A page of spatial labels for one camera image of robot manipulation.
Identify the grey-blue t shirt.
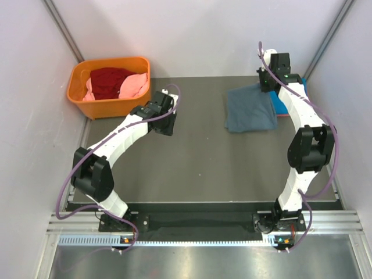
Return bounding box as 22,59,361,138
224,83,277,133

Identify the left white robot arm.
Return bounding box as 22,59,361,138
70,89,179,231

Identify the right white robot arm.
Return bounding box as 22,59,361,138
255,49,335,234

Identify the folded bright blue t shirt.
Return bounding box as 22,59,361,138
268,78,307,114

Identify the pink t shirt in bin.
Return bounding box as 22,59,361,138
82,73,149,101

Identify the dark red t shirt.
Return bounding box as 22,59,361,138
90,67,135,100

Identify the orange plastic bin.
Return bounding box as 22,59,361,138
67,56,151,120

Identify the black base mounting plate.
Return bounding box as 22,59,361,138
66,201,326,242

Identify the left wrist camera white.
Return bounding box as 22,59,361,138
161,89,178,112

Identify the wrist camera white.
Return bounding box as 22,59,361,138
257,48,277,66
161,89,178,112

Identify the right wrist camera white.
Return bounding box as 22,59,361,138
257,48,277,66

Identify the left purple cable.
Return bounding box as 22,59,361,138
55,83,181,253

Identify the right aluminium corner post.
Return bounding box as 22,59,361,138
303,0,356,80

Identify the aluminium corner post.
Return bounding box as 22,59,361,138
41,0,84,63
303,0,356,80

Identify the aluminium frame rail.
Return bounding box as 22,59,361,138
46,211,140,233

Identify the white slotted cable duct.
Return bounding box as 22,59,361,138
58,234,294,246

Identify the left aluminium corner post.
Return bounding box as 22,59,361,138
41,0,84,63

